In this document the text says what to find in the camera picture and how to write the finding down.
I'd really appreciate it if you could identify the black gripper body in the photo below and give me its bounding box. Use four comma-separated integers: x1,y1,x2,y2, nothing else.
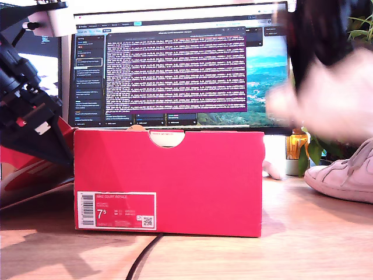
0,61,64,135

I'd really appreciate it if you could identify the green potted houseplant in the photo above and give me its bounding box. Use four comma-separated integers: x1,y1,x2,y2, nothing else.
297,11,373,178

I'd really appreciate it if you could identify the large black computer monitor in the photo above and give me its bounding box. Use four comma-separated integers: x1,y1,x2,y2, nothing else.
68,2,293,137

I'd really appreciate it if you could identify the dark planter tray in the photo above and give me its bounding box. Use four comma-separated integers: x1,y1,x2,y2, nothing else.
310,157,350,169

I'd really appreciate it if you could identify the red Nike shoebox lid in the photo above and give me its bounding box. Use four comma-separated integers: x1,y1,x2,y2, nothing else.
0,116,75,209

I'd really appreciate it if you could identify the amber pump bottle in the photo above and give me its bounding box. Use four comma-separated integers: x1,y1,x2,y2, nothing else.
286,127,309,160

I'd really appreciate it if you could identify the red Nike shoebox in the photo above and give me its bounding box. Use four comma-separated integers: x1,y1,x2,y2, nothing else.
73,129,265,238

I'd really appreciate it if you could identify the small pale green pot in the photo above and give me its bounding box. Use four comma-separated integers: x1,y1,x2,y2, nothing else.
284,159,311,177

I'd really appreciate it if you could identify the white rounded object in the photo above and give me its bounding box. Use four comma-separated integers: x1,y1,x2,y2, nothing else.
262,160,286,180

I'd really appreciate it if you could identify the white leather sneaker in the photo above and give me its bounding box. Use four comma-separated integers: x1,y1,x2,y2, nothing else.
265,48,373,142
304,138,373,204

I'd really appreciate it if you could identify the thin black camera cable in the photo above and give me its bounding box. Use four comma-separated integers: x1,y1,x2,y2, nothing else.
10,26,30,49

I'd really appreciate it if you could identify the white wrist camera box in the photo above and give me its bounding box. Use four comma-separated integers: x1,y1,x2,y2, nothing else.
0,0,75,38

